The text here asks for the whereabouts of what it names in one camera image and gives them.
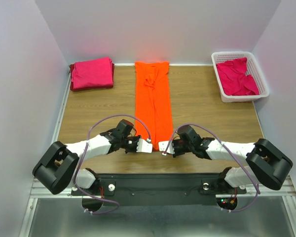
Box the orange t shirt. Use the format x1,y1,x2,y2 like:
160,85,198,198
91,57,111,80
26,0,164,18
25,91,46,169
135,62,173,151

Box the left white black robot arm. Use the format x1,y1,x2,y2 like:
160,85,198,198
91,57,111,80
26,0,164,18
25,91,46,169
32,119,144,195

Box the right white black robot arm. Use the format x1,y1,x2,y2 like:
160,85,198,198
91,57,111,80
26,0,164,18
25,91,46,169
163,124,293,193

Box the folded pink t shirt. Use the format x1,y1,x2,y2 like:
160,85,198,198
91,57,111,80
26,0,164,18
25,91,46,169
72,57,114,89

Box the crumpled pink t shirt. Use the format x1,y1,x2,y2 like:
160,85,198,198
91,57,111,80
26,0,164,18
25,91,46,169
216,57,259,96

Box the folded dark red t shirt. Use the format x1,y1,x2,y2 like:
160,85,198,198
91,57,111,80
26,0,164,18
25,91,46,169
69,64,113,92

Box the pink plastic basket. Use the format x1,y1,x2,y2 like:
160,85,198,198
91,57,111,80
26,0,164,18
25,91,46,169
211,51,269,103

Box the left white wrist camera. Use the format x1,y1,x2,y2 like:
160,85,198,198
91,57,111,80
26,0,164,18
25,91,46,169
136,138,153,153

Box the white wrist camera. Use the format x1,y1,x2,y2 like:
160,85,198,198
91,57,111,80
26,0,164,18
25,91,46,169
136,138,153,153
158,141,175,156

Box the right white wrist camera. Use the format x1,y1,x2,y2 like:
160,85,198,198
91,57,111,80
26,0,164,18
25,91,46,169
158,141,175,156

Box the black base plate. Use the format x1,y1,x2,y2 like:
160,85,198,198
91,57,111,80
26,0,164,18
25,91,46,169
71,173,247,207

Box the aluminium frame rail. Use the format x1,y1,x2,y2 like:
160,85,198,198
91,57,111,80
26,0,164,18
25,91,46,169
20,66,296,237

